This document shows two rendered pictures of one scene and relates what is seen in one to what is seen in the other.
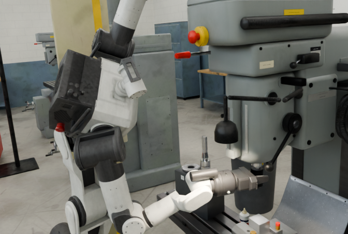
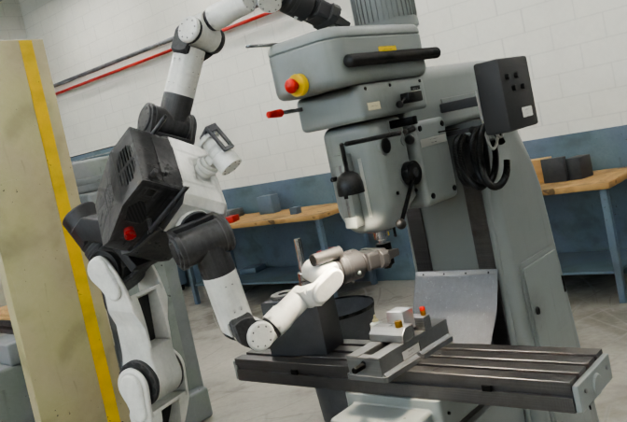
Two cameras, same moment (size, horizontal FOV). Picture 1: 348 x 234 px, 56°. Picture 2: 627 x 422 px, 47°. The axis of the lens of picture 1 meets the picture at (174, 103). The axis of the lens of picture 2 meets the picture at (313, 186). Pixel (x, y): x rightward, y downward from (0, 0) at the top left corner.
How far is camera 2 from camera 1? 1.00 m
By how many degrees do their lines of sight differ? 21
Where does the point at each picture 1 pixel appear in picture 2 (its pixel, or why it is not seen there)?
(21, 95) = not seen: outside the picture
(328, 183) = (463, 260)
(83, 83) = (160, 163)
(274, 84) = (383, 130)
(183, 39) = not seen: hidden behind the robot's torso
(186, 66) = not seen: hidden behind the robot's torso
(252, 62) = (359, 104)
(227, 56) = (326, 106)
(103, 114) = (195, 198)
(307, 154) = (430, 233)
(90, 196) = (159, 353)
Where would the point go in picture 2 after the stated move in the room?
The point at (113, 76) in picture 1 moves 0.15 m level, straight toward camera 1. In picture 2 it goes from (188, 156) to (208, 151)
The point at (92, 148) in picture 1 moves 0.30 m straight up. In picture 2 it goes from (198, 234) to (172, 117)
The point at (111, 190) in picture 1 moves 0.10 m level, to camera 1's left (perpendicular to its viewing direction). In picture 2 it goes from (226, 288) to (188, 299)
